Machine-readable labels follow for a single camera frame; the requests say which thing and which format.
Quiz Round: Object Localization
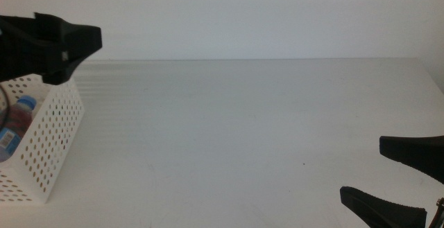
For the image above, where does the clear water bottle blue label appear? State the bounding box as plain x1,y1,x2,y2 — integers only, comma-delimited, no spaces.
0,95,37,163

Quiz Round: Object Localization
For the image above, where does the white perforated plastic basket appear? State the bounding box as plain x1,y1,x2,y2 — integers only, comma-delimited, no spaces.
0,74,85,204

